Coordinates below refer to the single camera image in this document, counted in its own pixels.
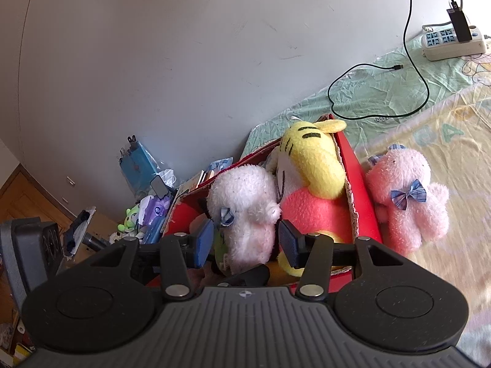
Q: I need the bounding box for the grey metal cylinder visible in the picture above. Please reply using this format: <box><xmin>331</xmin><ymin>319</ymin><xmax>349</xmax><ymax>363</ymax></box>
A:
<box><xmin>82</xmin><ymin>233</ymin><xmax>109</xmax><ymax>251</ymax></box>

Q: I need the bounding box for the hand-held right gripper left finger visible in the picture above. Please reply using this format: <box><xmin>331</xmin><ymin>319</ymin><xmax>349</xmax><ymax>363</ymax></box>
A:
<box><xmin>92</xmin><ymin>218</ymin><xmax>215</xmax><ymax>302</ymax></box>

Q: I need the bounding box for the white power strip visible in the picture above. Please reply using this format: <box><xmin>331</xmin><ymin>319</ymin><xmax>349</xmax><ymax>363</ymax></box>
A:
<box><xmin>421</xmin><ymin>25</ymin><xmax>487</xmax><ymax>62</ymax></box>

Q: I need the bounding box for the red cardboard box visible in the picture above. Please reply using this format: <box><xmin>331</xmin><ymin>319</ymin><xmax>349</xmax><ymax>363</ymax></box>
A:
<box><xmin>161</xmin><ymin>114</ymin><xmax>384</xmax><ymax>296</ymax></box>

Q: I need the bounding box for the green alien toy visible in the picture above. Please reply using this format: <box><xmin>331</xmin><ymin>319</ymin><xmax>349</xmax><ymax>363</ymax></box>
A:
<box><xmin>117</xmin><ymin>205</ymin><xmax>143</xmax><ymax>235</ymax></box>

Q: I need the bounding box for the stack of books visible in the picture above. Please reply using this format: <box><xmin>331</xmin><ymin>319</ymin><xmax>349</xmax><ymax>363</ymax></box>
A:
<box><xmin>176</xmin><ymin>169</ymin><xmax>216</xmax><ymax>197</ymax></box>

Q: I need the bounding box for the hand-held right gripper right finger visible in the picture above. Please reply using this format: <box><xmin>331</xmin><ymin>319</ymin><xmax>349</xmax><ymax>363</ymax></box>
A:
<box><xmin>278</xmin><ymin>219</ymin><xmax>406</xmax><ymax>302</ymax></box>

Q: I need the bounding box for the black plastic object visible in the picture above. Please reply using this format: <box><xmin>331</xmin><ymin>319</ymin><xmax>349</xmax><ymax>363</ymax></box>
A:
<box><xmin>220</xmin><ymin>263</ymin><xmax>271</xmax><ymax>287</ymax></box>

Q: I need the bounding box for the black charging cable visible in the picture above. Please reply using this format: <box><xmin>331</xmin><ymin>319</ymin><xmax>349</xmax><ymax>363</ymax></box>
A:
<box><xmin>327</xmin><ymin>0</ymin><xmax>461</xmax><ymax>120</ymax></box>

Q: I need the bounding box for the blue white plastic packet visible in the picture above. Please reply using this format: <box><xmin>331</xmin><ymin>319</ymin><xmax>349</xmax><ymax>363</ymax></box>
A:
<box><xmin>207</xmin><ymin>157</ymin><xmax>234</xmax><ymax>172</ymax></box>

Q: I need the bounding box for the pink plush toy blue bow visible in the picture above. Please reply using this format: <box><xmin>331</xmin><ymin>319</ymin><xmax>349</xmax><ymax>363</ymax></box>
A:
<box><xmin>364</xmin><ymin>144</ymin><xmax>450</xmax><ymax>256</ymax></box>

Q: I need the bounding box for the yellow tiger plush toy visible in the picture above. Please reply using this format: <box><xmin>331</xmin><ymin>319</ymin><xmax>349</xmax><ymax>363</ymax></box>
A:
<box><xmin>266</xmin><ymin>120</ymin><xmax>355</xmax><ymax>277</ymax></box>

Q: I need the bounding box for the pale pink plush toy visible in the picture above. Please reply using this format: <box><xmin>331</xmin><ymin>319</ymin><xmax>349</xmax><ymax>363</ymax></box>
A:
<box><xmin>207</xmin><ymin>165</ymin><xmax>282</xmax><ymax>274</ymax></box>

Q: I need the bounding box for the black power adapter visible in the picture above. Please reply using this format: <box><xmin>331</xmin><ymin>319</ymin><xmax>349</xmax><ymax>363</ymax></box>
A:
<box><xmin>447</xmin><ymin>2</ymin><xmax>473</xmax><ymax>43</ymax></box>

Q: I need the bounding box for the wooden cabinet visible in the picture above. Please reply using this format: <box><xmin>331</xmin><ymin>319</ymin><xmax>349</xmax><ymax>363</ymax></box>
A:
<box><xmin>0</xmin><ymin>164</ymin><xmax>129</xmax><ymax>365</ymax></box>

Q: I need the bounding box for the purple wipes packet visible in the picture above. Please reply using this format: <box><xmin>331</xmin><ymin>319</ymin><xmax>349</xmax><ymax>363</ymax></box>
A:
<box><xmin>138</xmin><ymin>195</ymin><xmax>172</xmax><ymax>231</ymax></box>

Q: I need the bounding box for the black rectangular device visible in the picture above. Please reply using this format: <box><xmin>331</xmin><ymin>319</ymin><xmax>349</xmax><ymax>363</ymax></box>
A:
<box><xmin>150</xmin><ymin>175</ymin><xmax>170</xmax><ymax>198</ymax></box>

